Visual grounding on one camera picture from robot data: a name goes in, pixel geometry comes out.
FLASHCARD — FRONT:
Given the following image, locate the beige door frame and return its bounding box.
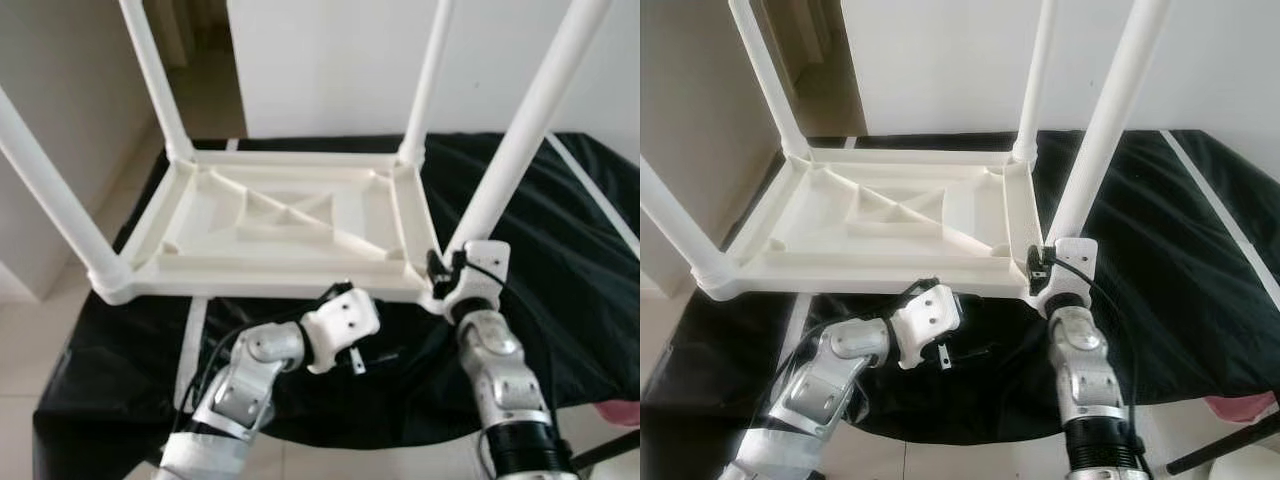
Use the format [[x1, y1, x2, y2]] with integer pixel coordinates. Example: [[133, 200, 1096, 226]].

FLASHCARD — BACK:
[[140, 0, 248, 143], [755, 0, 869, 141]]

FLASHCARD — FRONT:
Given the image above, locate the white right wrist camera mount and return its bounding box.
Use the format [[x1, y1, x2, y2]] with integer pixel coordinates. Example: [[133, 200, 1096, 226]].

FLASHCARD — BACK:
[[1032, 237, 1100, 319], [440, 240, 512, 323]]

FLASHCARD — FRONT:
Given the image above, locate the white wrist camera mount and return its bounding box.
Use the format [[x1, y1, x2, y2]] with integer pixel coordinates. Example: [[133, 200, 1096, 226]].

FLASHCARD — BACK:
[[440, 240, 512, 323], [300, 288, 382, 377], [890, 284, 964, 372], [1032, 237, 1100, 319]]

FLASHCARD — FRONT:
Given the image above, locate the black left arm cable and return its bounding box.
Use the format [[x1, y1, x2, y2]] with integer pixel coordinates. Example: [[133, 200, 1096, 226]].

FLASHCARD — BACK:
[[770, 280, 937, 403], [180, 284, 347, 413]]

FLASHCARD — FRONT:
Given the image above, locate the white plastic table top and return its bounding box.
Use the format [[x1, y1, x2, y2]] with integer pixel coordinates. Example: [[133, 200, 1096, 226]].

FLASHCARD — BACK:
[[92, 150, 473, 306], [695, 148, 1053, 301]]

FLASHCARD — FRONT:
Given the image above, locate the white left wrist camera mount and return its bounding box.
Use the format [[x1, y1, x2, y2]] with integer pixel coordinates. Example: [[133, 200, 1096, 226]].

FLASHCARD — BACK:
[[300, 288, 382, 377], [890, 284, 964, 372]]

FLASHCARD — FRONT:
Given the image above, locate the black cloth table cover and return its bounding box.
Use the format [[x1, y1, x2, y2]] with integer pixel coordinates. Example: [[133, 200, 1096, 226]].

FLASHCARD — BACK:
[[30, 130, 641, 480], [640, 128, 1280, 480]]

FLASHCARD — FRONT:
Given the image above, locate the black metal rod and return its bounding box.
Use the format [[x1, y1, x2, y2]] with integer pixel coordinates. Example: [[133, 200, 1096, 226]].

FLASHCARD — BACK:
[[570, 430, 641, 473], [1165, 410, 1280, 477]]

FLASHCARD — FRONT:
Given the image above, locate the pink object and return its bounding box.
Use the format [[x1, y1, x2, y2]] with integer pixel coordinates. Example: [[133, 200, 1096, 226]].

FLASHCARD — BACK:
[[1205, 393, 1277, 422], [595, 400, 641, 427]]

